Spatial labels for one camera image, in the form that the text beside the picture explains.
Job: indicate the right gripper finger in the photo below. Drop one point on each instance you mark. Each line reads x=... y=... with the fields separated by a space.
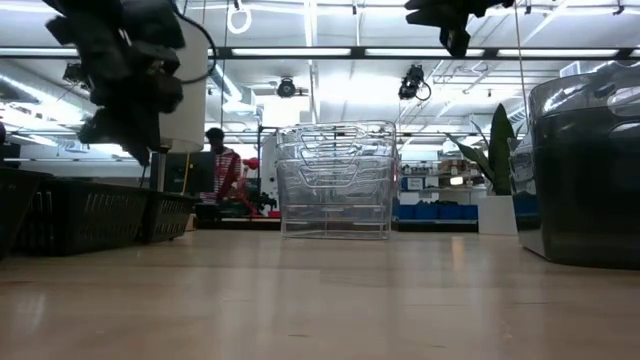
x=456 y=42

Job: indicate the black monitor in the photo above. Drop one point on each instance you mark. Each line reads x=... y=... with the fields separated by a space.
x=197 y=172

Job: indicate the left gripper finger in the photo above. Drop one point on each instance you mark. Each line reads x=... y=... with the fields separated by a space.
x=144 y=135
x=107 y=129

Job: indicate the green plant in white pot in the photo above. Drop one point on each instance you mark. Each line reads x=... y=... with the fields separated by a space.
x=500 y=150

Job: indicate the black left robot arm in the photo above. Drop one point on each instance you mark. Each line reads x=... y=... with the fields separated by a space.
x=110 y=25

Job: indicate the black aluminium table frame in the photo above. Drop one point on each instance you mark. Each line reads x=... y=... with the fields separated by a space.
x=240 y=225

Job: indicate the person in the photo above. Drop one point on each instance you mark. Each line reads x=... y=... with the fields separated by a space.
x=225 y=170

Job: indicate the black ceiling light rail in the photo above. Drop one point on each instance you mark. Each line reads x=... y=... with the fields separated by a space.
x=360 y=52

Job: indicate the red round object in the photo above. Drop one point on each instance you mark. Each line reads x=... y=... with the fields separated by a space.
x=252 y=163

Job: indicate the blue storage bin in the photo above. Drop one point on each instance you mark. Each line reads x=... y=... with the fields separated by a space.
x=450 y=212
x=426 y=211
x=469 y=212

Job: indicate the smoky grey plastic basket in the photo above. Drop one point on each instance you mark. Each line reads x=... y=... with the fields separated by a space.
x=585 y=210
x=575 y=112

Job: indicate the white cylinder table lamp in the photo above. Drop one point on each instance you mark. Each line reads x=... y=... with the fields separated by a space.
x=190 y=125

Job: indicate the clear plastic basket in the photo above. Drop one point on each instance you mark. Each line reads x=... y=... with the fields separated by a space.
x=340 y=125
x=285 y=150
x=335 y=232

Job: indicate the black round ceiling camera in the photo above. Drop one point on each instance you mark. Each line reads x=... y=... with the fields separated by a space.
x=286 y=88

